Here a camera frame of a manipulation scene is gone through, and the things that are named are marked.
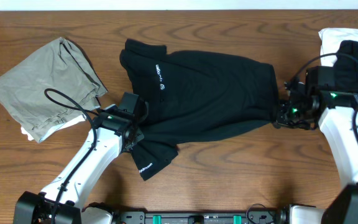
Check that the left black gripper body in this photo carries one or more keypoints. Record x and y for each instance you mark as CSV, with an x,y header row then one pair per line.
x,y
138,125

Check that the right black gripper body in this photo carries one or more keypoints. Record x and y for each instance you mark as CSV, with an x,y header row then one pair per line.
x,y
284,106

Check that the black Sydrogen polo shirt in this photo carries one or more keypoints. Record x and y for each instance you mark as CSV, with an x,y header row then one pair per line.
x,y
195,96

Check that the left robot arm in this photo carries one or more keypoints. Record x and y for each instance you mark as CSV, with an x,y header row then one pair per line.
x,y
63,200

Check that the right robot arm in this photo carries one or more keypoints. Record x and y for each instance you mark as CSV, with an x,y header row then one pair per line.
x,y
321,105

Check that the white garment under olive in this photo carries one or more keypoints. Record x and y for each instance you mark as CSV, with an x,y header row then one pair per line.
x,y
78,119

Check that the white garment on right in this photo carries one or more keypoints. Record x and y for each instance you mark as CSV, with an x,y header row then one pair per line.
x,y
331,38

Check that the folded olive green garment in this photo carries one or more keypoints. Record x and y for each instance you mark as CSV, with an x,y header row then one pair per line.
x,y
28,91

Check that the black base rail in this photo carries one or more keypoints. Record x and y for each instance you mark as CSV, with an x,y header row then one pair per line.
x,y
257,216

